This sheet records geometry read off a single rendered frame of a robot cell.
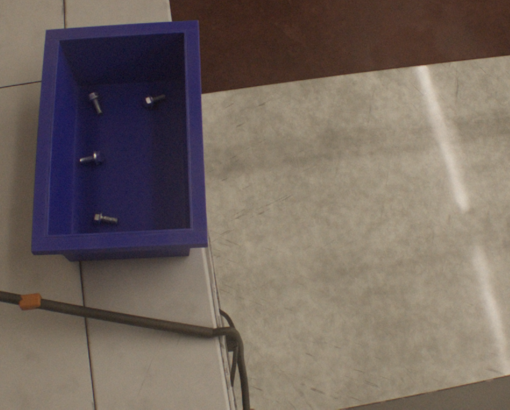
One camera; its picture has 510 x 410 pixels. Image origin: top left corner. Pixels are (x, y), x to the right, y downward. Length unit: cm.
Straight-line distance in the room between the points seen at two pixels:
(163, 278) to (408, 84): 123
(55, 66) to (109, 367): 29
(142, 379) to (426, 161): 118
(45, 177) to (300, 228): 102
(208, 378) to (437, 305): 100
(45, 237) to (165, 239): 10
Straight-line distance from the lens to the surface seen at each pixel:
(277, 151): 175
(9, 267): 78
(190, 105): 74
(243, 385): 86
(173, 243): 68
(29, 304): 72
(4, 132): 85
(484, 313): 169
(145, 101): 82
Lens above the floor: 154
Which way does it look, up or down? 65 degrees down
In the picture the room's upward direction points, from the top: 3 degrees clockwise
